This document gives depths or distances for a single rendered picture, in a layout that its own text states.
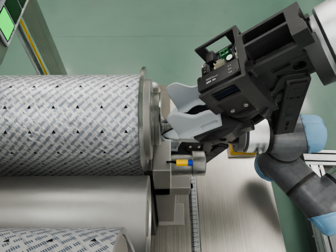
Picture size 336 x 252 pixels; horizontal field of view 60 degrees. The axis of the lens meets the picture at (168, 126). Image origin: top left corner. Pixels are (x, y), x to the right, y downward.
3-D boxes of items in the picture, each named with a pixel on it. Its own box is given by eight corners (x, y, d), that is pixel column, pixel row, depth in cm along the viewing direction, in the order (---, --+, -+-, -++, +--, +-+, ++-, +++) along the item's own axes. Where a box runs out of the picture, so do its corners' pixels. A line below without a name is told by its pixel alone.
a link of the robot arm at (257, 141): (255, 127, 62) (262, 162, 57) (233, 127, 62) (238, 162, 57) (264, 106, 56) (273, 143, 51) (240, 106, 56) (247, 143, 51)
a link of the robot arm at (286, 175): (278, 201, 65) (296, 182, 56) (244, 163, 70) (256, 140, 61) (302, 183, 67) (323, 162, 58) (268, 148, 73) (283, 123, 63)
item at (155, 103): (161, 125, 47) (161, 156, 41) (149, 125, 47) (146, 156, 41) (160, 83, 42) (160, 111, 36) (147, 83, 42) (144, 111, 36)
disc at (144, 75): (149, 178, 46) (141, 158, 32) (146, 178, 46) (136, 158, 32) (150, 94, 51) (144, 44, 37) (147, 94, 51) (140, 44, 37)
